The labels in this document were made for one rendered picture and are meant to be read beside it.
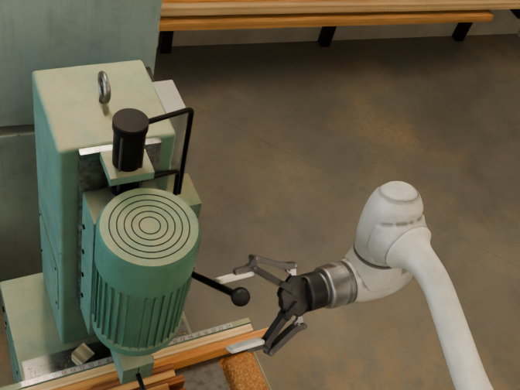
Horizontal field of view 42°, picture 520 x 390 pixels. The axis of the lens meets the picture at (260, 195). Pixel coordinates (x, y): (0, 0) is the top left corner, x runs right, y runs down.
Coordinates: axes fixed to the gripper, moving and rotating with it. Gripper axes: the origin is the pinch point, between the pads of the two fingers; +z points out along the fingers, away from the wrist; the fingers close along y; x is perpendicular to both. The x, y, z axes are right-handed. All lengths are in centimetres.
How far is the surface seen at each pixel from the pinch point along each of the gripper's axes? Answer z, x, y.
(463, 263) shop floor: -170, -133, -49
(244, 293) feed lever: -0.2, 9.6, 5.8
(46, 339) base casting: 29, -58, -12
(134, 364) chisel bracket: 15.0, -21.3, -11.6
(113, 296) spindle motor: 21.1, 1.9, 9.2
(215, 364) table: -7.0, -34.6, -22.2
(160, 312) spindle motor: 13.5, 2.7, 4.6
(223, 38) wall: -113, -248, 82
